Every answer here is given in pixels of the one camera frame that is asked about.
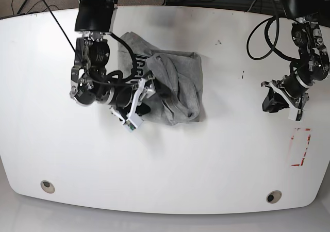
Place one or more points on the grey t-shirt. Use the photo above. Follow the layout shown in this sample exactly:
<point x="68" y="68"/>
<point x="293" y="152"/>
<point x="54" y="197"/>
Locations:
<point x="181" y="72"/>

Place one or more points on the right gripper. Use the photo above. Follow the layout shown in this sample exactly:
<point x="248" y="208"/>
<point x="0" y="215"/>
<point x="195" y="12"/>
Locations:
<point x="130" y="99"/>

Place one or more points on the left table cable grommet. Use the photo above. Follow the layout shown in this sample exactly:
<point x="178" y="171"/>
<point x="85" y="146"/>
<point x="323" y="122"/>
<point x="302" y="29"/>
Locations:
<point x="47" y="187"/>

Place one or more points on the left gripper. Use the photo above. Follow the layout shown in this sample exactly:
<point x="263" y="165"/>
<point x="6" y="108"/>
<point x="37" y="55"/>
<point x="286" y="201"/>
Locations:
<point x="288" y="93"/>

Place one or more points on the red tape rectangle marking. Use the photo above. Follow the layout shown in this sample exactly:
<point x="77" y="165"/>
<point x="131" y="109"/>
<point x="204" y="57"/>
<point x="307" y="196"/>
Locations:
<point x="298" y="147"/>

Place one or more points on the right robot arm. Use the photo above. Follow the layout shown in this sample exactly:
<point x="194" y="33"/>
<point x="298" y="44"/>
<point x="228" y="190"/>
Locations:
<point x="90" y="81"/>

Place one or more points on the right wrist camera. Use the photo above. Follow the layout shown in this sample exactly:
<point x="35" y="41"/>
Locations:
<point x="132" y="123"/>

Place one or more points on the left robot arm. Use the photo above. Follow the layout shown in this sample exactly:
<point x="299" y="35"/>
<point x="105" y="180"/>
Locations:
<point x="313" y="63"/>

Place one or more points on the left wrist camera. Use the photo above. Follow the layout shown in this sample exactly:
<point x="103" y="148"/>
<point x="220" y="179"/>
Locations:
<point x="295" y="114"/>

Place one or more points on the table cable grommet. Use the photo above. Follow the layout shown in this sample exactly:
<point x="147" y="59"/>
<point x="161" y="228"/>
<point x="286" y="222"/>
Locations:
<point x="47" y="187"/>
<point x="273" y="197"/>

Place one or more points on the right table cable grommet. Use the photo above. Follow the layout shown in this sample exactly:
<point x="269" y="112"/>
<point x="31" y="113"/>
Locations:
<point x="273" y="197"/>

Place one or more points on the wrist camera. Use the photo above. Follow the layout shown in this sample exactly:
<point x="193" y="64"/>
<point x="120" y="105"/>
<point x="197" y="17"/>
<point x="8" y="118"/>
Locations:
<point x="132" y="123"/>
<point x="295" y="114"/>

